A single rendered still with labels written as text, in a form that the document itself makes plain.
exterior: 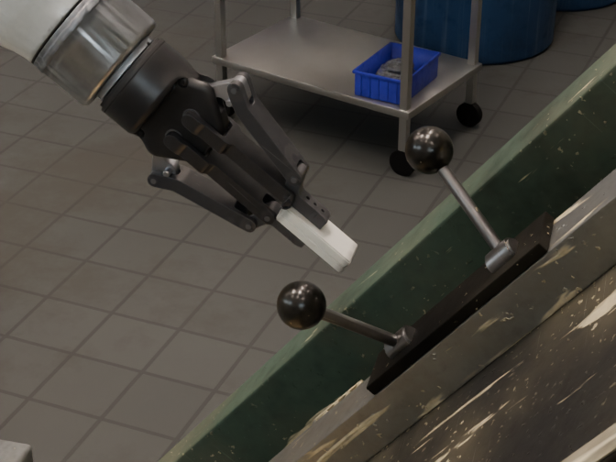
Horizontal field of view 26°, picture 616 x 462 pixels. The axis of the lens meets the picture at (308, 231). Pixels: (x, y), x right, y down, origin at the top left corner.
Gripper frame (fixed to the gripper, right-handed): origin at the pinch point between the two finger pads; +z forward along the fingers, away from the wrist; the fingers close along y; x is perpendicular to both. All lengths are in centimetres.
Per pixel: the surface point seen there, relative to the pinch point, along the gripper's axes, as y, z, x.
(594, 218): -20.4, 11.9, 7.0
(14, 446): 66, -3, -22
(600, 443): -28, 8, 42
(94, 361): 172, 13, -158
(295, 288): -1.2, 0.1, 9.9
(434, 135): -13.6, 0.9, 0.0
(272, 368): 28.5, 10.6, -18.7
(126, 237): 181, 2, -217
